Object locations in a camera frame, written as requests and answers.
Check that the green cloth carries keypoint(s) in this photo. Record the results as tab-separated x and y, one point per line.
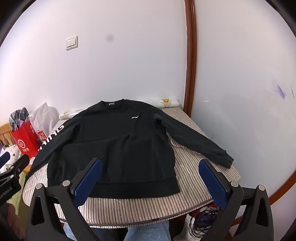
17	192

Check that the white plastic bag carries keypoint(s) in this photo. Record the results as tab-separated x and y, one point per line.
45	117

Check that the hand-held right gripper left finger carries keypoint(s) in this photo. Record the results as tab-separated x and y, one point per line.
89	180

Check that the plaid cloth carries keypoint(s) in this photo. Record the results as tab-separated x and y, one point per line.
19	117

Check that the clear plastic bag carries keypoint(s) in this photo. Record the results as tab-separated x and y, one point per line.
74	113

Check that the black sweatshirt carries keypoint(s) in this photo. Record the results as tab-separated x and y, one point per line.
115	139

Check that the white dotted cloth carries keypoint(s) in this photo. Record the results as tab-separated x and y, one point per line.
16	151

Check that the large red paper bag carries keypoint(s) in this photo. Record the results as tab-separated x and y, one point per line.
24	140

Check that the white cloth under table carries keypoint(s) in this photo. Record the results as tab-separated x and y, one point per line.
183	229

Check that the white wall switch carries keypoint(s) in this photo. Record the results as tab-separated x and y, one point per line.
71	42

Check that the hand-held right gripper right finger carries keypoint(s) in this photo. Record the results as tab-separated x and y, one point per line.
212	183

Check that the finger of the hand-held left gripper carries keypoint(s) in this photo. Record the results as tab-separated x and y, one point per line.
5	159
17	165

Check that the striped table cover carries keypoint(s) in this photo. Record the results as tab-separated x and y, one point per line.
143	208

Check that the person's blue jeans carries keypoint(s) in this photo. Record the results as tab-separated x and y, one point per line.
148	231

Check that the wooden furniture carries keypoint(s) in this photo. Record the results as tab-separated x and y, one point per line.
5	134

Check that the brown wooden door frame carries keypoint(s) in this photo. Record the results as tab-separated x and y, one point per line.
190	46

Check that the small red and white bag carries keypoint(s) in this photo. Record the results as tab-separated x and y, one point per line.
42	135

